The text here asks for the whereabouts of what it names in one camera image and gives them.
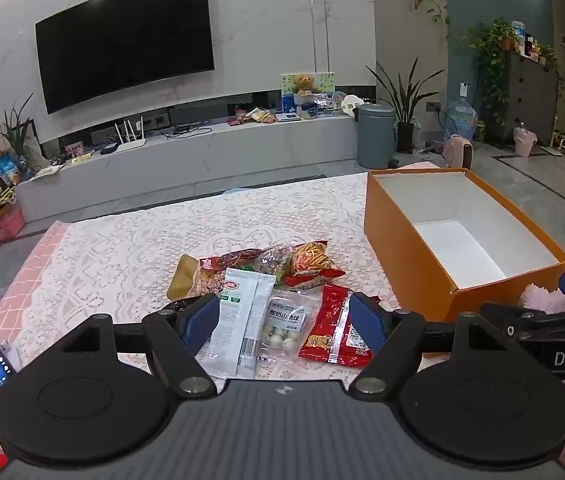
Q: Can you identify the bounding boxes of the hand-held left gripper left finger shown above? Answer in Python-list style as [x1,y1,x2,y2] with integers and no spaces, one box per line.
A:
[22,291,221,397]

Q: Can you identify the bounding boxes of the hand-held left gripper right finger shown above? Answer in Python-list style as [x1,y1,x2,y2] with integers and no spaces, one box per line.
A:
[349,291,538,397]

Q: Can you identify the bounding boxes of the long white snack packet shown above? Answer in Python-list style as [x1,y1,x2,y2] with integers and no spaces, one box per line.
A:
[210,267,276,380]

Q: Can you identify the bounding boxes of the red and brown snack packet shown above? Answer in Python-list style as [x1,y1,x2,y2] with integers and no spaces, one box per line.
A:
[197,249,268,273]

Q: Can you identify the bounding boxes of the orange cardboard box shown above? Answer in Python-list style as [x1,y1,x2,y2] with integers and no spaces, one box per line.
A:
[364,169,565,323]

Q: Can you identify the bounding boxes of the red bag of snack sticks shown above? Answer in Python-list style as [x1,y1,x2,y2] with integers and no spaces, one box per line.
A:
[285,241,346,288]

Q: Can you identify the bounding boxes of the clear packet of white balls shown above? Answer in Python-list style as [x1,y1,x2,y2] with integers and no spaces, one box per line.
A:
[257,285,323,361]

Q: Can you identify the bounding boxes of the gold-topped bag of peanuts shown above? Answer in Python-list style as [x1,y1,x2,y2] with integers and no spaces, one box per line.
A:
[166,254,228,301]

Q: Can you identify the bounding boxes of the silvery clear snack packet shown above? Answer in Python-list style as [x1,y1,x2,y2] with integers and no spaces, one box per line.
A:
[255,247,293,281]

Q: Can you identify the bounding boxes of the pink bucket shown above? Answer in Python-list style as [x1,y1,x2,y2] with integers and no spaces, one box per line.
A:
[513,127,537,157]

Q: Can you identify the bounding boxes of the long grey television console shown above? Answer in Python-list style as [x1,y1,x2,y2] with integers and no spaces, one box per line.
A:
[15,110,378,223]

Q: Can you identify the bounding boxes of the pink heater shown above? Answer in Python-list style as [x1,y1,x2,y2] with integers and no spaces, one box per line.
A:
[445,135,474,170]

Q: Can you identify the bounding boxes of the grey trash can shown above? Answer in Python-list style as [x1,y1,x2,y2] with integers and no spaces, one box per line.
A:
[357,103,396,170]

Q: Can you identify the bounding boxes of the white router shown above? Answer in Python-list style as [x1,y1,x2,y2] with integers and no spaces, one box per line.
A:
[114,116,147,155]

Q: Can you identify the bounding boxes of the long-leaved potted plant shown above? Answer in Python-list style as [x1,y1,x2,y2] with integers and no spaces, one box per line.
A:
[365,57,446,153]

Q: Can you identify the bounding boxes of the grey cabinet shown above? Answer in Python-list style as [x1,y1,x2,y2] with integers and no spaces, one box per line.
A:
[505,52,561,148]

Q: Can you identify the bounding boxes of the blue water jug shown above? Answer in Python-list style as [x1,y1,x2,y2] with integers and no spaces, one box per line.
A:
[445,100,478,143]

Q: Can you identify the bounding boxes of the pile of snack packets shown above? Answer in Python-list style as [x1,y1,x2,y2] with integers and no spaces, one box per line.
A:
[227,107,278,126]

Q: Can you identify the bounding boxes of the white round hand fan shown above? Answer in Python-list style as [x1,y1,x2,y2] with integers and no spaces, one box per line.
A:
[340,94,366,118]

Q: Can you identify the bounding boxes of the pink storage box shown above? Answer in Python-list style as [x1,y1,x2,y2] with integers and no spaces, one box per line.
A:
[0,207,26,243]

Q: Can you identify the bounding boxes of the green picture board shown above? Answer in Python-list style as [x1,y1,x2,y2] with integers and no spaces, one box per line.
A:
[281,72,336,111]

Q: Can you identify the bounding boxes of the brown teddy bear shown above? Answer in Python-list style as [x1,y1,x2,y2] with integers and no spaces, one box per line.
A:
[290,74,321,97]

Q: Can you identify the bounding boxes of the ivy plant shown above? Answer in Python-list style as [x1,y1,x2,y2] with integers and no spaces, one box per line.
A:
[463,19,518,126]

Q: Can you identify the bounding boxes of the thin-leaved potted plant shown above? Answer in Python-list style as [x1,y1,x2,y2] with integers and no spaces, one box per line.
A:
[0,92,38,161]

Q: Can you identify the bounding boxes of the black cables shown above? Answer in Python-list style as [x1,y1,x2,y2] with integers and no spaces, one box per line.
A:
[160,122,213,138]

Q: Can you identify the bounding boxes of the black wall television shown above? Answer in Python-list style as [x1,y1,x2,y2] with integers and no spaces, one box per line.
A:
[35,0,216,115]

